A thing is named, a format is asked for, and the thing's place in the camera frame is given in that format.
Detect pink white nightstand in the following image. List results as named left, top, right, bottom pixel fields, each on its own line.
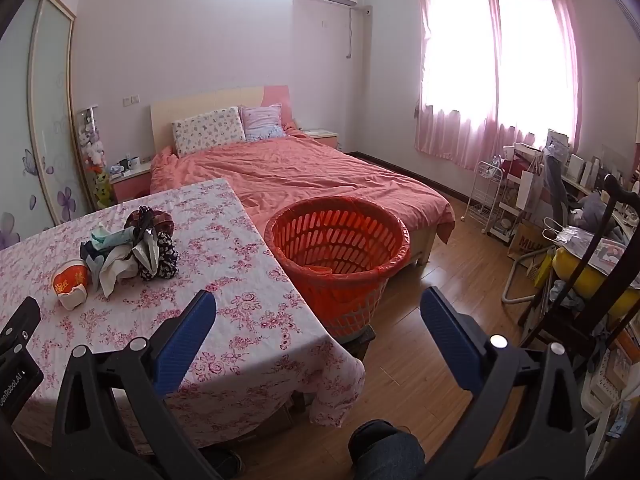
left=301, top=129, right=341, bottom=151
left=109, top=160, right=154, bottom=206

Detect grey office chair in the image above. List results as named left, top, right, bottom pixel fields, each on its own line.
left=541, top=152, right=584, bottom=233

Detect orange and white sock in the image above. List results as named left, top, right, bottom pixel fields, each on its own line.
left=51, top=259, right=92, bottom=312

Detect pink curtain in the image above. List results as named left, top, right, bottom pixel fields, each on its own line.
left=414, top=0, right=502, bottom=171
left=487, top=0, right=584, bottom=172

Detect dark stool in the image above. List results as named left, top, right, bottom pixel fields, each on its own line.
left=347, top=324, right=377, bottom=362

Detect bed with pink cover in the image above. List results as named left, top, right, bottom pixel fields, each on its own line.
left=150, top=85, right=453, bottom=268

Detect clear bag with white handles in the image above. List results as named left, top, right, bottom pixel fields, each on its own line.
left=542, top=216, right=602, bottom=257

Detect white floral pillow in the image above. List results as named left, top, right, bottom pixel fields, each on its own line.
left=171, top=106, right=247, bottom=157

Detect pink floral tablecloth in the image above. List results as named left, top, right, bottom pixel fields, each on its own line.
left=0, top=177, right=368, bottom=453

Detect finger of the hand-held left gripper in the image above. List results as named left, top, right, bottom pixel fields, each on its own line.
left=0, top=296, right=42, bottom=362

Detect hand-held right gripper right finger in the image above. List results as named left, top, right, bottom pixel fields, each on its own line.
left=420, top=286, right=601, bottom=480

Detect picture frame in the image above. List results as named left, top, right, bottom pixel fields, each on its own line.
left=545, top=129, right=571, bottom=162

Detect person's leg in jeans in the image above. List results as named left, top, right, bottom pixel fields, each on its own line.
left=348, top=420, right=427, bottom=480

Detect coral pink duvet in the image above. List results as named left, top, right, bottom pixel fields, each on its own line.
left=149, top=127, right=457, bottom=247

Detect pink clothes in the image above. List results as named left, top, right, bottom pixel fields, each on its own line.
left=96, top=246, right=140, bottom=299

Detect red box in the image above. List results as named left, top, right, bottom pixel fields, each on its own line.
left=509, top=152, right=540, bottom=179

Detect white paper bag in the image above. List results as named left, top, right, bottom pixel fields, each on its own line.
left=515, top=170, right=544, bottom=217

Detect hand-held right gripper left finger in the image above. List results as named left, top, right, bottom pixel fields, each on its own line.
left=50, top=289, right=236, bottom=480

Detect white wire trolley rack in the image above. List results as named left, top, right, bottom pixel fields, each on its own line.
left=461, top=160, right=506, bottom=239

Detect brown patterned scrunchie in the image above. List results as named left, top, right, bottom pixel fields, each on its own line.
left=125, top=206, right=175, bottom=242

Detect pink striped pillow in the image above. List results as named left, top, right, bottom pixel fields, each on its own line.
left=239, top=103, right=287, bottom=142

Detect yellow bag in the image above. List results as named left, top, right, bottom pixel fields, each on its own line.
left=549, top=247, right=640, bottom=313

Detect black wooden chair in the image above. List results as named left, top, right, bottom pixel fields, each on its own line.
left=519, top=172, right=640, bottom=413

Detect grey cloth bundle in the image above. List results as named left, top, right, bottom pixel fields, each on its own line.
left=574, top=191, right=610, bottom=232

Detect dark floral cloth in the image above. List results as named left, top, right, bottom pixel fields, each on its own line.
left=137, top=230, right=180, bottom=282

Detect flower print sliding wardrobe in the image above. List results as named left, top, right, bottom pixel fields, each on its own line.
left=0, top=0, right=96, bottom=252

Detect light green plastic wrapper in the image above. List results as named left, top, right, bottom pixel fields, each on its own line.
left=91, top=221, right=137, bottom=252

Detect cluttered white desk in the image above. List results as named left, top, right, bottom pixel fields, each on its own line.
left=502, top=141, right=640, bottom=241

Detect hanging plush toys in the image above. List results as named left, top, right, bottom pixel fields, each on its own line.
left=75, top=105, right=114, bottom=209

